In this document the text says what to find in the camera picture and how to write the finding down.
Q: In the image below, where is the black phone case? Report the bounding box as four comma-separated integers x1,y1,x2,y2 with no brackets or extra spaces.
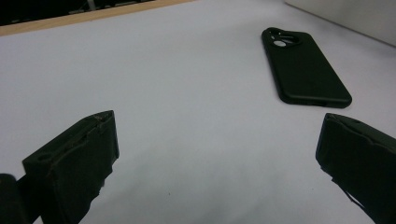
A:
261,26,353,109

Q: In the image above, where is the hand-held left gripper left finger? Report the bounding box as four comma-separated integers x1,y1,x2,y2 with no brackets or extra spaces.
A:
21,109,120,224

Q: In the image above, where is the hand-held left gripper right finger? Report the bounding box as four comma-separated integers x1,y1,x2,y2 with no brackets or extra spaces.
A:
315,112,396,224

